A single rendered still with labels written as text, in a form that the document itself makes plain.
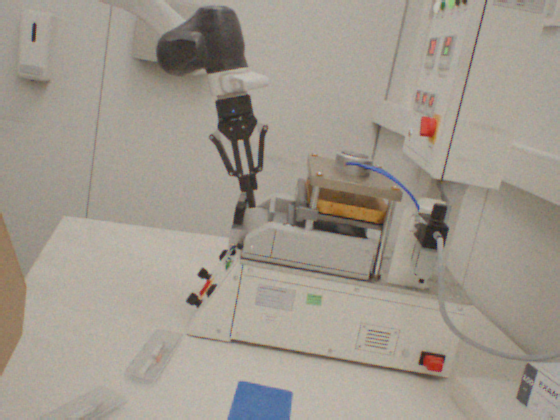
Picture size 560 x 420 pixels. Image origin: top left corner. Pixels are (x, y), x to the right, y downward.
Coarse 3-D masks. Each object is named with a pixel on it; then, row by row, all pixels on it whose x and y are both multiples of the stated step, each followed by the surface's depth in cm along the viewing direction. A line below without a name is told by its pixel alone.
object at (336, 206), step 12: (324, 192) 136; (336, 192) 139; (348, 192) 136; (324, 204) 128; (336, 204) 128; (348, 204) 129; (360, 204) 131; (372, 204) 133; (384, 204) 136; (324, 216) 129; (336, 216) 129; (348, 216) 129; (360, 216) 129; (372, 216) 129; (384, 216) 129; (372, 228) 129
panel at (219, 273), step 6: (240, 252) 130; (222, 258) 153; (234, 258) 133; (222, 264) 146; (234, 264) 127; (216, 270) 149; (222, 270) 139; (228, 270) 129; (216, 276) 142; (222, 276) 132; (216, 282) 135; (216, 288) 128; (204, 294) 140; (210, 294) 130; (204, 300) 134; (198, 312) 130; (192, 318) 133
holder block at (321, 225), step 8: (288, 208) 145; (288, 216) 138; (296, 224) 132; (304, 224) 139; (320, 224) 135; (328, 224) 137; (336, 224) 144; (344, 224) 145; (336, 232) 131; (344, 232) 139; (352, 232) 140; (360, 232) 135
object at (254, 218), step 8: (272, 200) 142; (256, 208) 149; (272, 208) 135; (248, 216) 141; (256, 216) 142; (264, 216) 143; (272, 216) 132; (280, 216) 146; (248, 224) 134; (256, 224) 135; (232, 232) 129; (240, 232) 129; (248, 232) 129; (232, 240) 130; (240, 240) 130
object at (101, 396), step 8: (88, 392) 99; (96, 392) 99; (104, 392) 100; (112, 392) 100; (72, 400) 96; (80, 400) 96; (88, 400) 97; (96, 400) 97; (104, 400) 97; (112, 400) 98; (120, 400) 98; (56, 408) 93; (64, 408) 94; (72, 408) 94; (80, 408) 94; (88, 408) 95; (96, 408) 95; (104, 408) 95; (40, 416) 91; (48, 416) 91; (56, 416) 91; (64, 416) 92; (72, 416) 92; (80, 416) 92; (88, 416) 93
